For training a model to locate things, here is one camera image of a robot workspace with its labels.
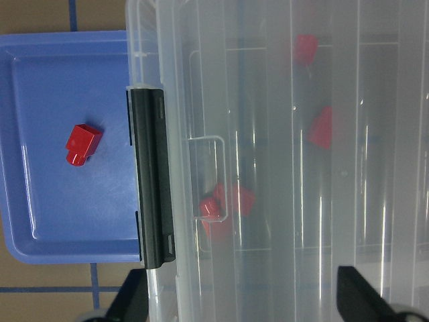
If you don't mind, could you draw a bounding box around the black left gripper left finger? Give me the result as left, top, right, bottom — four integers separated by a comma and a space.
100, 268, 148, 322

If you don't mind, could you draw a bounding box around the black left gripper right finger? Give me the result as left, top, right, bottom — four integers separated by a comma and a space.
336, 266, 406, 322

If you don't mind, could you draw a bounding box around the clear plastic box lid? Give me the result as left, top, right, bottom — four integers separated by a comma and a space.
156, 0, 429, 322

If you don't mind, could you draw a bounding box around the clear plastic storage box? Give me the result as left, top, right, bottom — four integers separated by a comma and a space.
124, 0, 429, 322

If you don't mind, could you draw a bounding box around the blue plastic tray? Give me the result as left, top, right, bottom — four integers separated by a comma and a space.
1, 31, 139, 264

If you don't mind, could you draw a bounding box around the black box latch handle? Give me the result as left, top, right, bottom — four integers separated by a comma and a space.
127, 87, 176, 270

